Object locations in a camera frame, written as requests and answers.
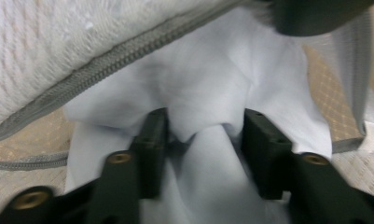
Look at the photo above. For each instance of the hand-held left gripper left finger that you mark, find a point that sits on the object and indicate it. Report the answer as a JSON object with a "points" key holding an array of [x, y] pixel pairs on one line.
{"points": [[152, 149]]}

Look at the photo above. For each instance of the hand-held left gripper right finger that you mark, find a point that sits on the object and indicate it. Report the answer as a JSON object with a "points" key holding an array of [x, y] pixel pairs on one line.
{"points": [[265, 155]]}

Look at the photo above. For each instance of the white cloth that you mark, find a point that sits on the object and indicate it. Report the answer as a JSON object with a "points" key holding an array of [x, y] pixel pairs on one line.
{"points": [[206, 77]]}

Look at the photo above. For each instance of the white mesh laundry bag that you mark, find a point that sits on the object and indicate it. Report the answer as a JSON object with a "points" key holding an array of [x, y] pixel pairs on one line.
{"points": [[51, 46]]}

